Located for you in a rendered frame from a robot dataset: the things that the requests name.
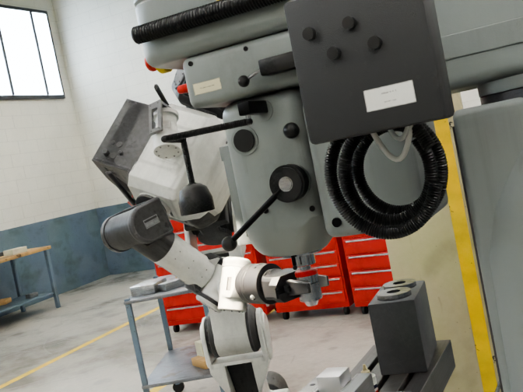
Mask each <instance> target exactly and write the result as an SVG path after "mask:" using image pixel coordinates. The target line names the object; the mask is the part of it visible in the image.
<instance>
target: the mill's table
mask: <svg viewBox="0 0 523 392"><path fill-rule="evenodd" d="M363 364H365V365H366V367H367V369H369V370H370V372H371V373H374V374H375V376H376V381H377V388H378V392H389V391H412V392H443V391H444V388H445V387H446V385H447V383H448V381H449V379H450V377H451V374H452V373H453V371H454V369H455V359H454V355H453V350H452V346H451V340H450V339H449V340H439V341H437V346H436V348H435V351H434V354H433V358H432V360H431V363H430V366H429V369H428V371H427V372H420V373H402V374H392V375H381V370H380V366H379V362H378V357H377V350H376V345H373V346H372V347H371V349H370V350H369V351H368V352H367V354H366V355H365V356H364V357H363V358H362V359H361V360H360V361H359V362H358V363H357V365H356V366H355V367H354V368H353V370H352V371H351V372H350V376H351V379H352V378H353V377H354V376H355V375H356V374H357V373H361V371H362V370H363Z"/></svg>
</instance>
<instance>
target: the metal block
mask: <svg viewBox="0 0 523 392"><path fill-rule="evenodd" d="M316 379H317V383H318V390H319V392H339V391H340V390H341V389H342V388H343V387H344V386H345V385H346V384H347V383H348V382H349V381H350V380H351V376H350V371H349V367H332V368H326V369H325V370H324V371H323V372H322V373H321V374H320V375H318V376H317V377H316Z"/></svg>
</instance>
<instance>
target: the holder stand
mask: <svg viewBox="0 0 523 392"><path fill-rule="evenodd" d="M368 310H369V314H370V322H371V326H372V330H373V334H374V341H375V345H376V350H377V357H378V362H379V366H380V370H381V375H392V374H402V373H420V372H427V371H428V369H429V366H430V363H431V360H432V358H433V354H434V351H435V348H436V346H437V341H436V337H435V333H434V329H433V321H432V316H431V312H430V304H429V300H428V295H427V291H426V284H425V281H424V280H422V281H416V280H415V279H413V278H405V279H399V280H394V281H391V282H387V283H385V284H383V285H382V287H381V288H380V290H379V291H378V292H377V294H376V295H375V297H374V298H373V299H372V300H371V301H370V303H369V304H368Z"/></svg>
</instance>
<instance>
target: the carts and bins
mask: <svg viewBox="0 0 523 392"><path fill-rule="evenodd" d="M130 290H131V294H132V296H130V297H129V298H128V299H125V300H124V305H125V308H126V312H127V315H128V322H129V327H130V330H131V334H132V340H133V345H134V349H135V355H136V359H137V363H138V367H139V374H140V378H141V381H142V389H143V392H150V391H149V388H153V387H161V386H166V385H171V384H173V389H174V391H175V392H182V391H183V389H184V382H188V381H193V380H201V379H206V378H211V377H212V375H211V373H210V370H209V368H208V366H207V365H206V361H205V355H204V352H203V347H202V342H201V340H198V341H195V344H194V345H189V346H185V347H180V348H173V344H172V341H171V336H170V329H169V325H168V322H167V315H166V310H165V307H164V303H163V298H166V297H170V296H178V295H182V294H187V293H191V291H189V290H188V289H186V288H185V286H184V282H183V281H181V280H180V279H179V278H177V277H176V276H174V275H165V276H160V277H158V275H157V276H154V277H153V279H151V280H146V281H143V282H140V283H139V284H137V285H134V286H132V287H131V288H130ZM153 299H158V303H159V307H160V314H161V318H162V321H163V329H164V333H165V336H166V340H167V347H168V351H167V353H166V354H165V356H164V357H163V358H162V359H161V360H160V362H159V363H158V365H157V366H156V368H155V369H154V370H153V371H152V373H151V374H150V375H149V377H148V378H147V376H146V369H145V366H144V362H143V357H142V351H141V347H140V343H139V336H138V332H137V328H136V325H135V318H134V313H133V310H132V303H140V302H145V301H149V300H153ZM203 308H204V312H205V316H206V317H207V316H208V312H209V309H208V307H207V306H206V305H204V304H203Z"/></svg>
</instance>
